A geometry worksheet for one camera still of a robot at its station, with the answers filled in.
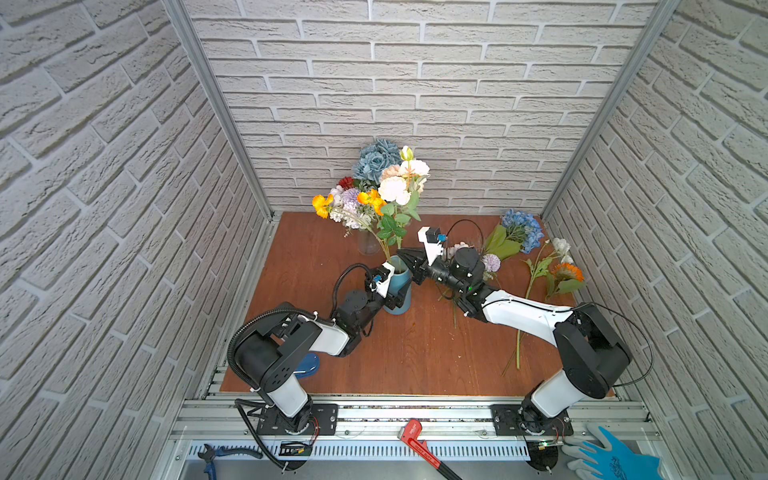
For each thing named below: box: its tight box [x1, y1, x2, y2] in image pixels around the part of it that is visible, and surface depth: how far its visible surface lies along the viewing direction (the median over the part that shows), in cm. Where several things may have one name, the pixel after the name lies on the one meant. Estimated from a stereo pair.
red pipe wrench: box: [397, 419, 462, 480], surface depth 71 cm
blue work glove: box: [561, 424, 664, 480], surface depth 70 cm
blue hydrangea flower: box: [501, 209, 544, 254], surface depth 109 cm
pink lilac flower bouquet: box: [329, 185, 383, 244], surface depth 85 cm
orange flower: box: [544, 262, 586, 302], surface depth 97 cm
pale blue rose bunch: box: [353, 139, 402, 184], surface depth 81 cm
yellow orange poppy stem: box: [312, 189, 391, 261], surface depth 70 cm
